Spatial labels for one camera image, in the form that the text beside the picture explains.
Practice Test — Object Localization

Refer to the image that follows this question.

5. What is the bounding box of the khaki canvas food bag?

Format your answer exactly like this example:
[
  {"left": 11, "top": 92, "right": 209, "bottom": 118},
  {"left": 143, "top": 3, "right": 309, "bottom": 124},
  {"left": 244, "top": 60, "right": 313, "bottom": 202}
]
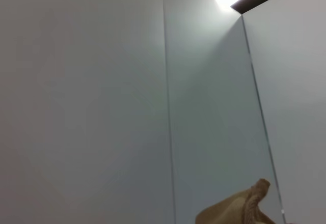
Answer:
[{"left": 195, "top": 178, "right": 275, "bottom": 224}]

